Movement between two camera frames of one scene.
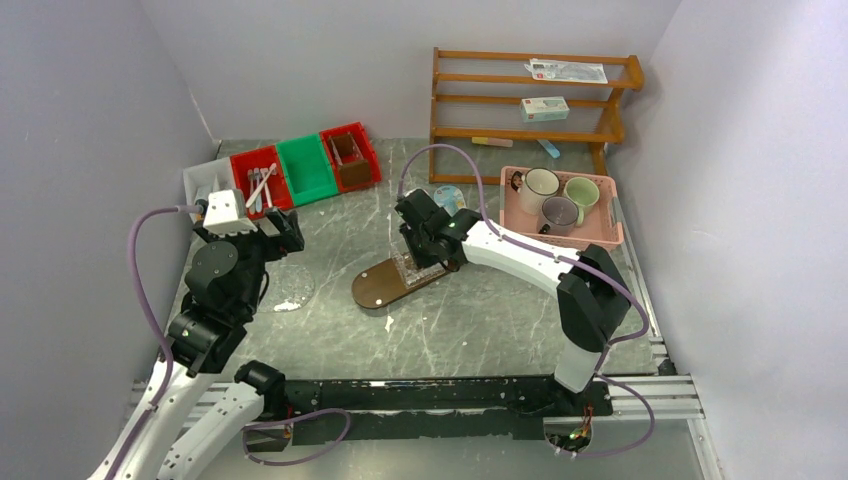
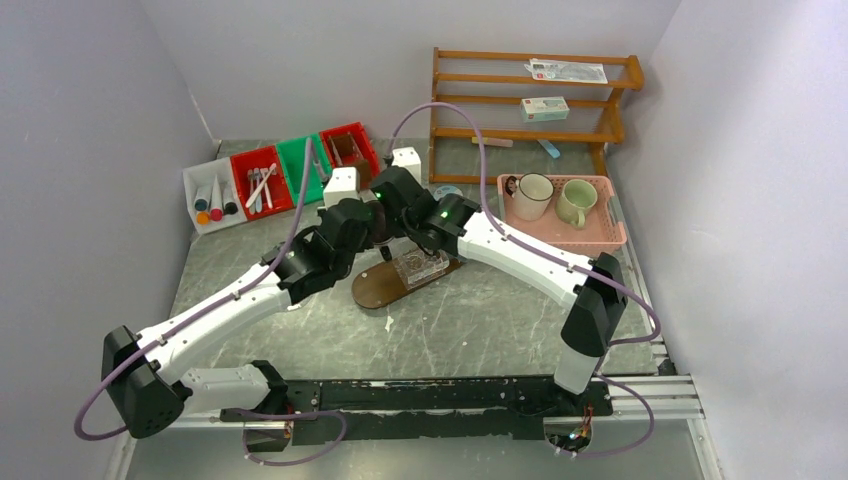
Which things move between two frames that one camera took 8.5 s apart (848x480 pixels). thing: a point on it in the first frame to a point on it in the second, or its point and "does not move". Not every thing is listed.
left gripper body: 258,246 to 324,213
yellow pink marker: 497,142 does not move
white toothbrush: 260,185 does not move
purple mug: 558,216 to 377,219
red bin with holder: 352,157 does not move
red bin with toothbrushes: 259,176 does not move
